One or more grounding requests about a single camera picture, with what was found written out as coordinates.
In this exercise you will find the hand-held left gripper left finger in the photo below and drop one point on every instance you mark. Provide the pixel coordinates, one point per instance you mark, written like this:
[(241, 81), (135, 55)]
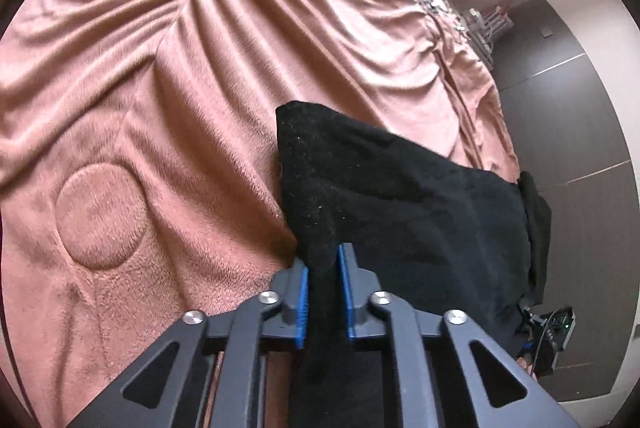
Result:
[(301, 308)]

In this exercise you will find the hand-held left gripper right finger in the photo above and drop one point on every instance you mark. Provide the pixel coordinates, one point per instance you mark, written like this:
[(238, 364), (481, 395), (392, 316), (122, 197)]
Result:
[(345, 293)]

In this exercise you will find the black pants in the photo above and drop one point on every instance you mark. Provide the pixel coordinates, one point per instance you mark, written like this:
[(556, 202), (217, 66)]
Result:
[(410, 218)]

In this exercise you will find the brown fleece blanket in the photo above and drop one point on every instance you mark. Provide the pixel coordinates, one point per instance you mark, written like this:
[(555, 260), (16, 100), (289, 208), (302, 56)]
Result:
[(150, 83)]

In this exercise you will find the white drying rack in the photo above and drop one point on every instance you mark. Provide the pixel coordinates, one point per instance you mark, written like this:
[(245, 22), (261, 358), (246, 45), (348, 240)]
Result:
[(487, 28)]

